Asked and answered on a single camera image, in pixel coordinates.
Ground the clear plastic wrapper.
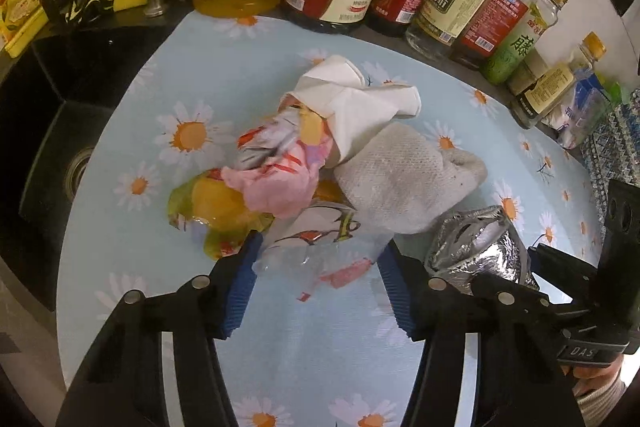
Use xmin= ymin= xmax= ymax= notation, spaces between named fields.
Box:
xmin=253 ymin=200 xmax=393 ymax=303

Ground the small sesame oil bottle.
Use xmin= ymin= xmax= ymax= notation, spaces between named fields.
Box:
xmin=510 ymin=31 xmax=606 ymax=129

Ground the white paper napkin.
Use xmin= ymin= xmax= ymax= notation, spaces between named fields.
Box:
xmin=280 ymin=55 xmax=422 ymax=168

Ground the green snack bag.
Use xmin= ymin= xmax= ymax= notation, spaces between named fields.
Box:
xmin=603 ymin=80 xmax=630 ymax=106

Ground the black kitchen sink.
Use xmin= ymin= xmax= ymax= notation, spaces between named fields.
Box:
xmin=1 ymin=26 xmax=169 ymax=311

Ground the silver foil bag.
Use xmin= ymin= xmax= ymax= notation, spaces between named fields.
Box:
xmin=424 ymin=206 xmax=539 ymax=295

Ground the yellow dish soap bottle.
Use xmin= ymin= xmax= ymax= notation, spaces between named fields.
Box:
xmin=0 ymin=0 xmax=49 ymax=58

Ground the green label pepper oil bottle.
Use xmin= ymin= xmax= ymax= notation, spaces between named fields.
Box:
xmin=480 ymin=0 xmax=568 ymax=84

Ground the white knit rag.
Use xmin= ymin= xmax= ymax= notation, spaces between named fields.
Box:
xmin=334 ymin=122 xmax=488 ymax=235

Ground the daisy print tablecloth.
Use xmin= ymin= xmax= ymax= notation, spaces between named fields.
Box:
xmin=56 ymin=14 xmax=602 ymax=426

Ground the blue white salt bag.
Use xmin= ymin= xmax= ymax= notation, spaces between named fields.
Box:
xmin=541 ymin=74 xmax=612 ymax=150

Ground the red label dark vinegar bottle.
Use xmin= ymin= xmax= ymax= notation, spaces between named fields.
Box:
xmin=449 ymin=0 xmax=534 ymax=69

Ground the pink snack wrapper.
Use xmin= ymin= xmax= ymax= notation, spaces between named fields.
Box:
xmin=221 ymin=104 xmax=333 ymax=219

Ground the person's right hand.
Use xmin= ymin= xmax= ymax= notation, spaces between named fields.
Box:
xmin=562 ymin=353 xmax=624 ymax=398

